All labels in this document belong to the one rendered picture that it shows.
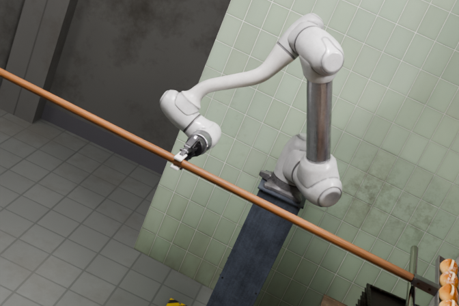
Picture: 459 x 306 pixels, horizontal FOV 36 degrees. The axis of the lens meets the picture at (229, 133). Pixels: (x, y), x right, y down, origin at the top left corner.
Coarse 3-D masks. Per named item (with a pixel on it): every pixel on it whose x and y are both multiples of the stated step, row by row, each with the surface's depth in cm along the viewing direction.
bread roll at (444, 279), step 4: (448, 272) 251; (452, 272) 252; (444, 276) 250; (448, 276) 249; (452, 276) 249; (456, 276) 250; (440, 280) 251; (444, 280) 249; (448, 280) 248; (452, 280) 248; (456, 280) 249; (444, 284) 248; (452, 284) 247; (456, 284) 248; (456, 288) 249
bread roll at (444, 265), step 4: (444, 260) 262; (448, 260) 260; (452, 260) 261; (440, 264) 262; (444, 264) 259; (448, 264) 258; (452, 264) 258; (456, 264) 260; (440, 268) 260; (444, 268) 258; (448, 268) 257; (452, 268) 257; (456, 268) 258; (444, 272) 257; (456, 272) 258
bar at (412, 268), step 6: (414, 246) 275; (414, 252) 269; (414, 258) 264; (414, 264) 260; (408, 270) 257; (414, 270) 255; (408, 282) 247; (408, 288) 243; (414, 288) 243; (408, 294) 239; (414, 294) 239; (408, 300) 235; (414, 300) 236
